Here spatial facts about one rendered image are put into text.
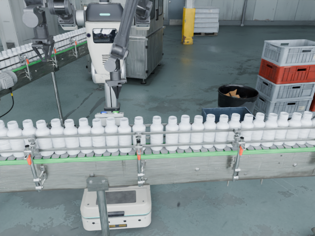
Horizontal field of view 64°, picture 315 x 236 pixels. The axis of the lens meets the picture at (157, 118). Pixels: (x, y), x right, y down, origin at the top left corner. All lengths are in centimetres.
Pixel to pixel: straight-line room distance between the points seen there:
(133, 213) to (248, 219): 96
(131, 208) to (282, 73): 233
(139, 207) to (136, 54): 332
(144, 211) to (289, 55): 236
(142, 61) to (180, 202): 306
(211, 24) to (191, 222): 914
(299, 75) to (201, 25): 739
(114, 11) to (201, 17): 894
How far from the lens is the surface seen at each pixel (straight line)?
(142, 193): 205
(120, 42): 126
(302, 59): 345
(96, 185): 128
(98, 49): 161
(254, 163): 134
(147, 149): 120
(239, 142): 116
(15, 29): 689
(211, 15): 1060
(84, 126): 115
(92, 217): 202
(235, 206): 241
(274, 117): 128
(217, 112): 180
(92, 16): 166
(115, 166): 120
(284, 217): 248
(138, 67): 484
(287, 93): 351
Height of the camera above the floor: 169
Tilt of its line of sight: 28 degrees down
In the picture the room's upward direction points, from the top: 1 degrees clockwise
